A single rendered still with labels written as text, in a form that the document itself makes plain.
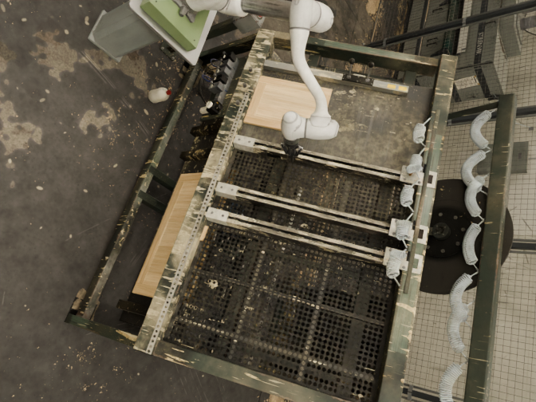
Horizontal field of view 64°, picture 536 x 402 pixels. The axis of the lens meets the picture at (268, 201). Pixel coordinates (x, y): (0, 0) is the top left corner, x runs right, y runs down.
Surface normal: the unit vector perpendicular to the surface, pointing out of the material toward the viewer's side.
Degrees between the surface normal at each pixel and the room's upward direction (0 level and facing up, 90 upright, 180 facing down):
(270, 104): 58
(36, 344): 0
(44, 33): 0
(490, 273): 90
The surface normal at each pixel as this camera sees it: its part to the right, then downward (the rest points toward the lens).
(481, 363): -0.57, -0.46
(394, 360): -0.07, -0.40
